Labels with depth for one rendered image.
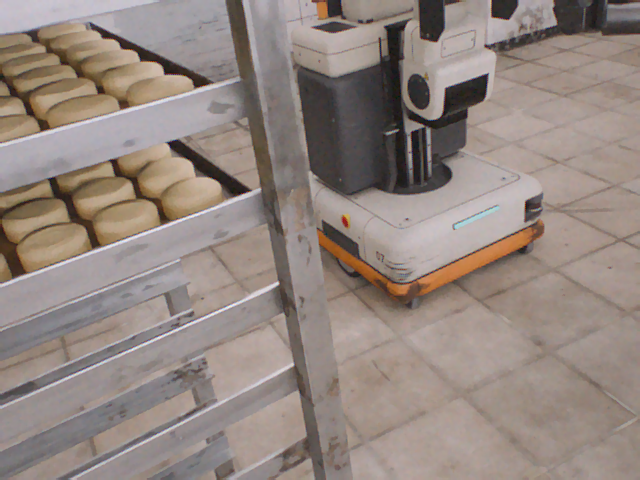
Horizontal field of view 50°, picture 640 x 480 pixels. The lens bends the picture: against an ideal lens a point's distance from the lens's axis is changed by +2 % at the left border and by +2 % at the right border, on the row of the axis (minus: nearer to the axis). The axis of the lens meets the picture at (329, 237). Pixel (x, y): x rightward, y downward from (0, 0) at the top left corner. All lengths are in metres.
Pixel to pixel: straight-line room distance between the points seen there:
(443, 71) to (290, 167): 1.46
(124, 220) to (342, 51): 1.60
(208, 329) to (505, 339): 1.56
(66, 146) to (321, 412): 0.33
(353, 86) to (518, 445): 1.12
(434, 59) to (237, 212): 1.48
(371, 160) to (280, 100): 1.76
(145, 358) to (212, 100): 0.21
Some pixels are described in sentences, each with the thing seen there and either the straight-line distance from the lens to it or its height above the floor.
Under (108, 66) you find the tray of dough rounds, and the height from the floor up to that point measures 1.15.
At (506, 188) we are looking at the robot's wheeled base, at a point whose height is 0.28.
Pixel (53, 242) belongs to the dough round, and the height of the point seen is 1.06.
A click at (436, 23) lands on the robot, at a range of 1.86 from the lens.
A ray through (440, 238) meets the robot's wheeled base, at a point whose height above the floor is 0.23.
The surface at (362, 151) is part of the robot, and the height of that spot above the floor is 0.44.
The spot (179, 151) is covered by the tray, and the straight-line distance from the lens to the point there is 0.72.
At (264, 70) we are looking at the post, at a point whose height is 1.17.
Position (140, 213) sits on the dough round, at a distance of 0.55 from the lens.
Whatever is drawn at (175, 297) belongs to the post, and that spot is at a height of 0.74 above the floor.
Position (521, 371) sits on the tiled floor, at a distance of 1.96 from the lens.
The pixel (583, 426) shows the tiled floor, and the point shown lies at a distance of 1.84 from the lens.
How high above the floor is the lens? 1.29
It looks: 30 degrees down
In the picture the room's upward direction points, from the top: 8 degrees counter-clockwise
